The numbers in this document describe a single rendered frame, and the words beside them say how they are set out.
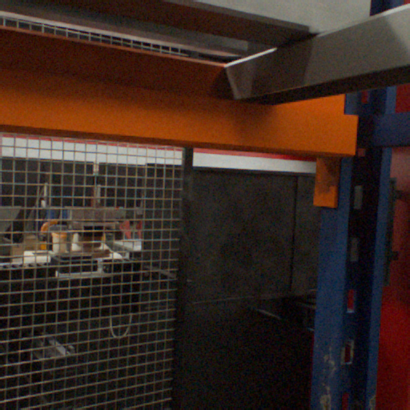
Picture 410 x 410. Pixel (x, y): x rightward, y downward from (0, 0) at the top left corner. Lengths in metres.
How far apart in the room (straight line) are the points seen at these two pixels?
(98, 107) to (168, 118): 0.05
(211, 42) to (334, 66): 0.10
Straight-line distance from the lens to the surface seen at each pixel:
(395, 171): 2.35
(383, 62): 0.28
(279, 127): 0.42
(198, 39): 0.37
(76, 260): 1.73
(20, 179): 1.91
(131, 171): 2.04
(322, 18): 0.33
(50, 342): 1.50
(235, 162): 2.30
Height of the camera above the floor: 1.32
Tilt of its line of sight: 3 degrees down
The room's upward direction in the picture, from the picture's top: 3 degrees clockwise
